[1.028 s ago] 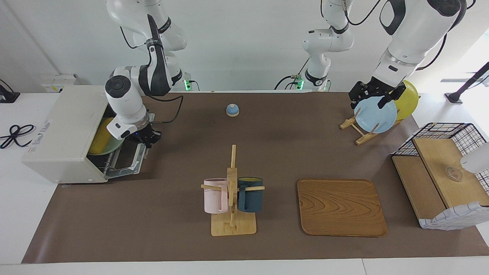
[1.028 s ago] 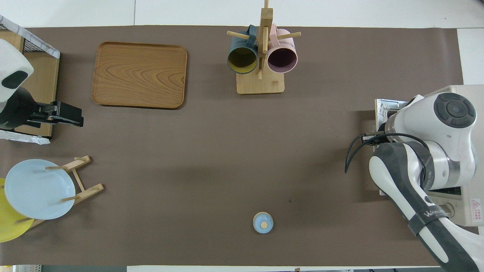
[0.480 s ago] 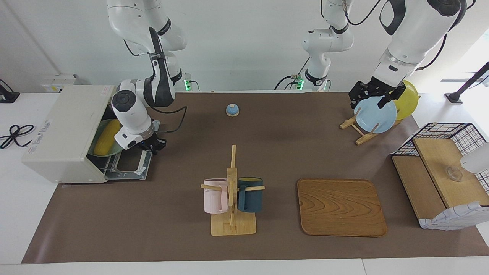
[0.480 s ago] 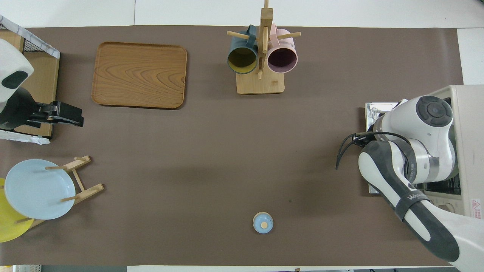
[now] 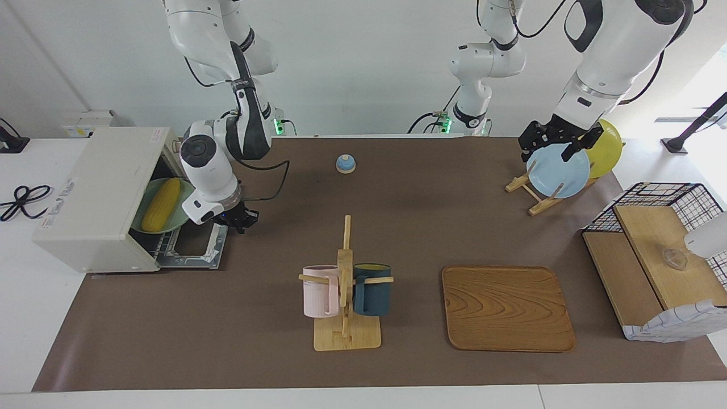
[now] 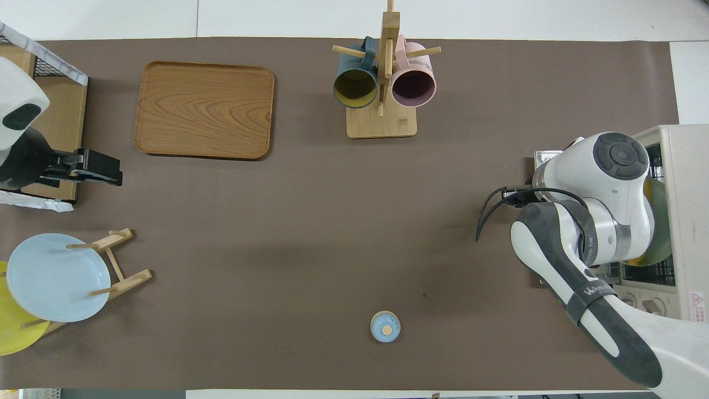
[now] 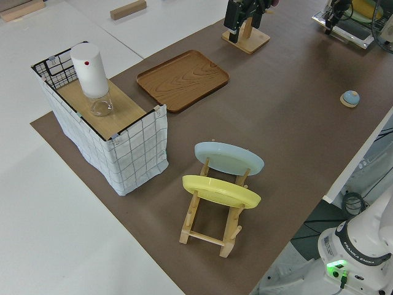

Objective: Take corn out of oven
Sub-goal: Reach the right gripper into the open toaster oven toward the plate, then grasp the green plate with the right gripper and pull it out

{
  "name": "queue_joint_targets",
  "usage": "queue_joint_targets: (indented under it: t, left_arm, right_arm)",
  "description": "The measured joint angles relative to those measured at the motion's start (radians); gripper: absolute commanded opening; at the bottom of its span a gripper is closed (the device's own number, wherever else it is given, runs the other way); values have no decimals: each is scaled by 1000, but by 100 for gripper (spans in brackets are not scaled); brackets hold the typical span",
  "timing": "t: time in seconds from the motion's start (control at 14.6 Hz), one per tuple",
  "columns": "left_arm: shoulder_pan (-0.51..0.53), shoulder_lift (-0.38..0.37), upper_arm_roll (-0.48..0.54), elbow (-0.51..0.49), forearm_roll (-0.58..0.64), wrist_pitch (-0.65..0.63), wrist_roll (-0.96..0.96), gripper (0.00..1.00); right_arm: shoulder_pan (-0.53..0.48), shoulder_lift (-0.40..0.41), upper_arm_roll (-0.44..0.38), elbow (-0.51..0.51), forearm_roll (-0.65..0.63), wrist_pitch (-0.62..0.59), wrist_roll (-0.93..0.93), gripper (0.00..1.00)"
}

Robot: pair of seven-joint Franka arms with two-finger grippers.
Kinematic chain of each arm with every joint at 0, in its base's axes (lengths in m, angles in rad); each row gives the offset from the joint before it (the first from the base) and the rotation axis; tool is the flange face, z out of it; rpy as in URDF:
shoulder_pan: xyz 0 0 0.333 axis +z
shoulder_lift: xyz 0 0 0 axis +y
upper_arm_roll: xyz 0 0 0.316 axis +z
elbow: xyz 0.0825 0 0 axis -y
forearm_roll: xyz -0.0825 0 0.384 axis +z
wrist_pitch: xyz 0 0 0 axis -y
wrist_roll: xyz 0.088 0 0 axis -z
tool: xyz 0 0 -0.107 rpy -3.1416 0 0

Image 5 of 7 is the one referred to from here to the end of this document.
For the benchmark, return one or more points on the wooden tray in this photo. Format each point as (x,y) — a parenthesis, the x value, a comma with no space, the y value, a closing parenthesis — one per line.
(508,309)

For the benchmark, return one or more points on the black clamp mount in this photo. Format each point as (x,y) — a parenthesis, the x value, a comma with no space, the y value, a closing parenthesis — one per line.
(11,142)

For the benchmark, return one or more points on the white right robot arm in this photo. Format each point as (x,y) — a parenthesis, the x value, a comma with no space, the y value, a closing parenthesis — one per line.
(210,165)

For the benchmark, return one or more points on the white power box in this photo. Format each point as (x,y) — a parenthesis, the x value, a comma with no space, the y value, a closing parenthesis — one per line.
(85,122)

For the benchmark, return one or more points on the pale green plate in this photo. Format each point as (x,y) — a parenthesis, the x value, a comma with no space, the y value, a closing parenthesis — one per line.
(186,210)

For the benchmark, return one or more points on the metal oven rack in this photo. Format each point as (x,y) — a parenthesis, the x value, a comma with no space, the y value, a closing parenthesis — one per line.
(153,244)

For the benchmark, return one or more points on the glass oven door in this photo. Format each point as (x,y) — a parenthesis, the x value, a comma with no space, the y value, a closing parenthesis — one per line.
(218,247)

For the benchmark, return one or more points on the light blue plate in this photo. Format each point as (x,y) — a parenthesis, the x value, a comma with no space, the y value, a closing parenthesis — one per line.
(554,173)

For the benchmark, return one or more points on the small clear glass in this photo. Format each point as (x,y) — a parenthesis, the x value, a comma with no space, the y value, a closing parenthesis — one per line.
(676,258)

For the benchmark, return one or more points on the white cylindrical device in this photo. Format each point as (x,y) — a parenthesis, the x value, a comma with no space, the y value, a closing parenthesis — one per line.
(710,238)

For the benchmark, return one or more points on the dark teal mug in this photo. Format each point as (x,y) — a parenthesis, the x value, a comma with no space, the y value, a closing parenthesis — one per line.
(372,295)

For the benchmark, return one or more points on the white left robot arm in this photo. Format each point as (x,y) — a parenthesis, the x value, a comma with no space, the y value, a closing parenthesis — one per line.
(619,51)

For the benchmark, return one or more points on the small blue white knob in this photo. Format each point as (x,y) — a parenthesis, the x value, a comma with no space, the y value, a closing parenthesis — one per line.
(346,164)

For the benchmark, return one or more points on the wooden plate rack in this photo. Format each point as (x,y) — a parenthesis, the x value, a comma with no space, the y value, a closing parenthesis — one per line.
(539,205)

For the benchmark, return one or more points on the black angled stand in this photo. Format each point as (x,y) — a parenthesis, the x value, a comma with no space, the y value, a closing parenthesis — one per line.
(696,126)

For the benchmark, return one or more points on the wooden mug tree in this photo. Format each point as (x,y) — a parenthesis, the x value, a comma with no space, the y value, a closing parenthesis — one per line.
(346,335)

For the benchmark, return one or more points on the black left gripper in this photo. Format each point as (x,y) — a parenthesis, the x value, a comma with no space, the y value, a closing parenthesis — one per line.
(562,132)

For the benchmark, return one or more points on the yellow plate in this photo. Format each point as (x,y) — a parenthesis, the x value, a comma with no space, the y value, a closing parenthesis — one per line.
(608,147)

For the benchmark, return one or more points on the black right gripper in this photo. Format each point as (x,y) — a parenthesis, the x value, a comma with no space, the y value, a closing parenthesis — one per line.
(230,217)

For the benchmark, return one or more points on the pink mug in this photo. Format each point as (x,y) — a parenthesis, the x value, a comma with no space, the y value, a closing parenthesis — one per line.
(318,292)

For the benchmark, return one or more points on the cream toaster oven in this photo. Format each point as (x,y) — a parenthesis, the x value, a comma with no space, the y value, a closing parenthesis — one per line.
(96,193)

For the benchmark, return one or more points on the yellow corn cob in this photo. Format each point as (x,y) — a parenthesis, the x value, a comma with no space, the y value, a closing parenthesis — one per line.
(161,204)

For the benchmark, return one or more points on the brown table mat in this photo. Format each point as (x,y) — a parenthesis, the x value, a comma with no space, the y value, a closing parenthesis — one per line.
(255,318)

